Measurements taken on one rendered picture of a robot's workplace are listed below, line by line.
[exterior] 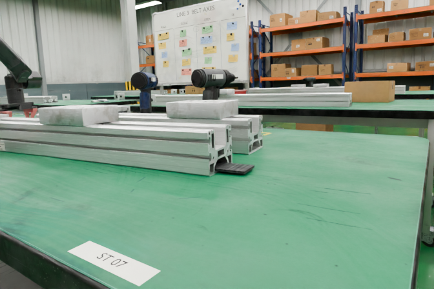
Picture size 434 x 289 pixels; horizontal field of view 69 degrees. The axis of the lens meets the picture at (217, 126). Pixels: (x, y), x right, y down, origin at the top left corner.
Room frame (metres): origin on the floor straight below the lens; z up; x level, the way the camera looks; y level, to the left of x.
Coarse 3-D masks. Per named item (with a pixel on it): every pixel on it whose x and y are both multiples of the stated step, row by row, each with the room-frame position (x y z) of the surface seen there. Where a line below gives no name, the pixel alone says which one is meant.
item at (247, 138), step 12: (120, 120) 0.92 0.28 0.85; (132, 120) 0.90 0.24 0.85; (144, 120) 0.88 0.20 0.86; (156, 120) 0.86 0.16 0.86; (168, 120) 0.84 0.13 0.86; (180, 120) 0.82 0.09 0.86; (192, 120) 0.81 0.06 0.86; (204, 120) 0.79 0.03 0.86; (216, 120) 0.77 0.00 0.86; (228, 120) 0.76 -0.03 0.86; (240, 120) 0.74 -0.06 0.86; (252, 120) 0.81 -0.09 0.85; (240, 132) 0.74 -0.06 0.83; (252, 132) 0.76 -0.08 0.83; (240, 144) 0.74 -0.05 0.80; (252, 144) 0.76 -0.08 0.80
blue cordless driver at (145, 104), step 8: (136, 72) 1.08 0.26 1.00; (144, 72) 1.11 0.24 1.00; (136, 80) 1.08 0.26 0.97; (144, 80) 1.08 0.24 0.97; (152, 80) 1.14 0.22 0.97; (136, 88) 1.08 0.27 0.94; (144, 88) 1.10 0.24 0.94; (152, 88) 1.15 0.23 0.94; (144, 96) 1.11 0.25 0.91; (144, 104) 1.10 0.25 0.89; (144, 112) 1.11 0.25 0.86
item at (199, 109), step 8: (168, 104) 0.83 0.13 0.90; (176, 104) 0.82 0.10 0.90; (184, 104) 0.81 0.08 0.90; (192, 104) 0.80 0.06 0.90; (200, 104) 0.79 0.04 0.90; (208, 104) 0.78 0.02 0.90; (216, 104) 0.77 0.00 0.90; (224, 104) 0.79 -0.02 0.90; (232, 104) 0.83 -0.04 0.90; (168, 112) 0.84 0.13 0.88; (176, 112) 0.82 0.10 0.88; (184, 112) 0.81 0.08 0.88; (192, 112) 0.80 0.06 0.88; (200, 112) 0.79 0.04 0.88; (208, 112) 0.78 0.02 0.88; (216, 112) 0.77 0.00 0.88; (224, 112) 0.78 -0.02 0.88; (232, 112) 0.83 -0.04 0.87
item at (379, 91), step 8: (192, 88) 5.54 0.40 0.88; (200, 88) 5.52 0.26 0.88; (344, 88) 2.39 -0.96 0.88; (352, 88) 2.35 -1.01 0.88; (360, 88) 2.31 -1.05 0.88; (368, 88) 2.28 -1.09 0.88; (376, 88) 2.25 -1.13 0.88; (384, 88) 2.21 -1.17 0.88; (392, 88) 2.27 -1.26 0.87; (352, 96) 2.35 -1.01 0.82; (360, 96) 2.31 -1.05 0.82; (368, 96) 2.28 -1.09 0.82; (376, 96) 2.25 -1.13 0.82; (384, 96) 2.21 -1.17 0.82; (392, 96) 2.28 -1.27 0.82; (296, 128) 4.18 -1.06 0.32; (304, 128) 4.11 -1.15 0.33; (312, 128) 4.05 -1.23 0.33; (320, 128) 3.98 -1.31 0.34; (328, 128) 4.03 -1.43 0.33
